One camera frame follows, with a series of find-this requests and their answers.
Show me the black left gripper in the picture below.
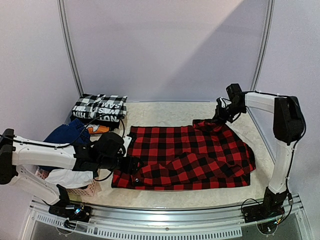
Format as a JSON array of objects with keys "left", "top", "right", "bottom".
[{"left": 97, "top": 153, "right": 145, "bottom": 175}]

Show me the red black plaid shirt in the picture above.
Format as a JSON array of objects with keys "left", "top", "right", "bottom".
[{"left": 111, "top": 119, "right": 256, "bottom": 191}]

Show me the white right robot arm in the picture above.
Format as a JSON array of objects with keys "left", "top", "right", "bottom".
[{"left": 213, "top": 91, "right": 307, "bottom": 218}]

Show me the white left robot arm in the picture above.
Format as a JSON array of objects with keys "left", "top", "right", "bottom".
[{"left": 0, "top": 128, "right": 144, "bottom": 217}]

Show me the pink plastic laundry basket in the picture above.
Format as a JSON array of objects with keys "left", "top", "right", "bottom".
[{"left": 30, "top": 167, "right": 96, "bottom": 197}]

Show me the orange white folded garment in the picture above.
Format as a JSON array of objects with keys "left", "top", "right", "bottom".
[{"left": 86, "top": 124, "right": 110, "bottom": 135}]

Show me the navy blue garment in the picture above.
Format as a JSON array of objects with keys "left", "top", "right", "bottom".
[{"left": 37, "top": 118, "right": 92, "bottom": 173}]

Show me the black white checkered folded shirt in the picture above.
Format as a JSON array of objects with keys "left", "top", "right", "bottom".
[{"left": 70, "top": 94, "right": 128, "bottom": 130}]

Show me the white garment in basket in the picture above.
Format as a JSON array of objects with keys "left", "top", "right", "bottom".
[{"left": 45, "top": 169, "right": 94, "bottom": 189}]

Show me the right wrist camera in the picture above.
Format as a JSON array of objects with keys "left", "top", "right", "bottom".
[{"left": 216, "top": 83, "right": 243, "bottom": 106}]

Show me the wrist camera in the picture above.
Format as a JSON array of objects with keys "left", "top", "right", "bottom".
[
  {"left": 123, "top": 135, "right": 134, "bottom": 157},
  {"left": 216, "top": 83, "right": 243, "bottom": 106}
]

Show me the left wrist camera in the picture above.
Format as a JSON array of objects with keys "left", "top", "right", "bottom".
[{"left": 123, "top": 135, "right": 134, "bottom": 157}]

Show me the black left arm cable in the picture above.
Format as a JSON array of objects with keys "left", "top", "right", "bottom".
[{"left": 0, "top": 114, "right": 126, "bottom": 182}]

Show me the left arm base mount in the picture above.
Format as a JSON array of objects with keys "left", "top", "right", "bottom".
[{"left": 48, "top": 203, "right": 92, "bottom": 230}]

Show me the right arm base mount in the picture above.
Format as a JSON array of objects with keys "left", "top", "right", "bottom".
[{"left": 240, "top": 196, "right": 294, "bottom": 236}]

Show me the aluminium front rail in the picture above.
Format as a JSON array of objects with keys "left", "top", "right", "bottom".
[{"left": 21, "top": 195, "right": 313, "bottom": 240}]

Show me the right aluminium frame post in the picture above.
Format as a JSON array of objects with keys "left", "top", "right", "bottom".
[{"left": 249, "top": 0, "right": 275, "bottom": 91}]

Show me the aluminium frame post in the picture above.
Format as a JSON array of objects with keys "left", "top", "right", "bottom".
[
  {"left": 249, "top": 0, "right": 275, "bottom": 91},
  {"left": 57, "top": 0, "right": 84, "bottom": 96}
]

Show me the left aluminium frame post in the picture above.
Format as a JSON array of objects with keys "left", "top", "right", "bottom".
[{"left": 57, "top": 0, "right": 84, "bottom": 96}]

